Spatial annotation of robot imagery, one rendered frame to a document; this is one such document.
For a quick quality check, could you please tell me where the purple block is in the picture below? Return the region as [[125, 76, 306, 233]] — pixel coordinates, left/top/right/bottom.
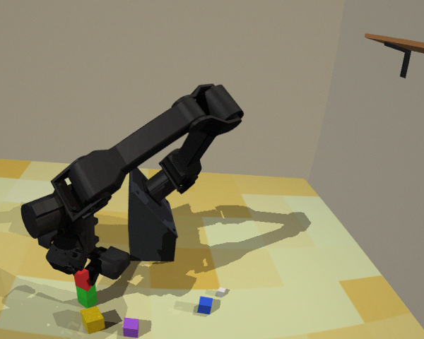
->
[[123, 318, 139, 338]]

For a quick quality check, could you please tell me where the green block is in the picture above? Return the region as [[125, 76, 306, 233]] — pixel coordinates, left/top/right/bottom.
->
[[76, 293, 97, 309], [76, 284, 97, 301]]

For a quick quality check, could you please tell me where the red block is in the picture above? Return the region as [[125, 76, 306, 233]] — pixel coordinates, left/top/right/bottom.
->
[[74, 268, 92, 291]]

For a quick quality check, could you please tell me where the blue block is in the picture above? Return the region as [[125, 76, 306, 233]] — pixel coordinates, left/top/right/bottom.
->
[[197, 297, 213, 315]]

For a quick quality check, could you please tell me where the yellow block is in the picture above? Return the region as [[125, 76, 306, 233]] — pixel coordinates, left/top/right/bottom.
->
[[81, 306, 105, 334]]

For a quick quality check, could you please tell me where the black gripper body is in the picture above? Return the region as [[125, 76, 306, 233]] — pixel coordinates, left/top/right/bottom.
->
[[37, 217, 131, 280]]

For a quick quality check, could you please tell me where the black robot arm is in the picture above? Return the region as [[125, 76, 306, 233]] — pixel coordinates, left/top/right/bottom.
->
[[20, 83, 244, 275]]

